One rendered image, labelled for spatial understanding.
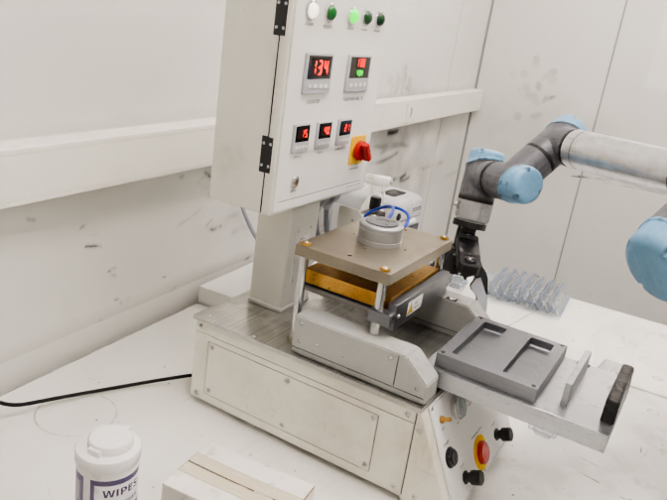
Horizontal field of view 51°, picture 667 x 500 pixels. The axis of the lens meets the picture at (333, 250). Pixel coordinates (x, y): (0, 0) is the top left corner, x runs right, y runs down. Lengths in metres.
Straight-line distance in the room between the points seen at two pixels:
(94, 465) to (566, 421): 0.66
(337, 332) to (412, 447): 0.22
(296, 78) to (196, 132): 0.48
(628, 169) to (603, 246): 2.33
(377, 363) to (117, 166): 0.63
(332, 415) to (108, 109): 0.71
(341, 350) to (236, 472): 0.25
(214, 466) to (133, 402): 0.35
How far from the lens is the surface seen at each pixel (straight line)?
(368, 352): 1.13
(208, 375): 1.34
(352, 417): 1.18
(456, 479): 1.21
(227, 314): 1.32
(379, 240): 1.21
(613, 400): 1.12
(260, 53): 1.14
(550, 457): 1.44
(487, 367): 1.14
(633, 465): 1.51
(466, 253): 1.44
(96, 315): 1.56
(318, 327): 1.16
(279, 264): 1.32
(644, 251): 1.13
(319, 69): 1.18
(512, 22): 3.62
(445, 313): 1.36
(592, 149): 1.37
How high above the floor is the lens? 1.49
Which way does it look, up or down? 19 degrees down
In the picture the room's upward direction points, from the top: 8 degrees clockwise
